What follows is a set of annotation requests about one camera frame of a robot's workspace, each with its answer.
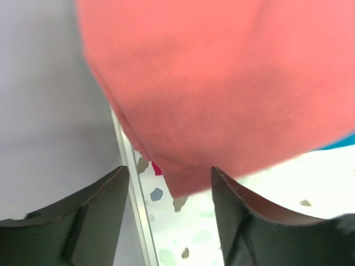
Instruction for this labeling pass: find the folded red t shirt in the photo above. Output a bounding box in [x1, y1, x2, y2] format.
[151, 161, 163, 176]

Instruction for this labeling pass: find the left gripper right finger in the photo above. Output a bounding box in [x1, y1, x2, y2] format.
[211, 167, 354, 266]

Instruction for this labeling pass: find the salmon pink t shirt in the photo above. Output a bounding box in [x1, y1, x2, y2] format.
[76, 1, 354, 198]

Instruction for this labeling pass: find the aluminium frame rail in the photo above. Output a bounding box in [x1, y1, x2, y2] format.
[111, 111, 159, 266]

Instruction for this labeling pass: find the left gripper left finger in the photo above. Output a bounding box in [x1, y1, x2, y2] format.
[1, 166, 129, 266]

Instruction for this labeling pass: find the folded blue t shirt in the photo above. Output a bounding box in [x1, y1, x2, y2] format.
[317, 133, 355, 151]

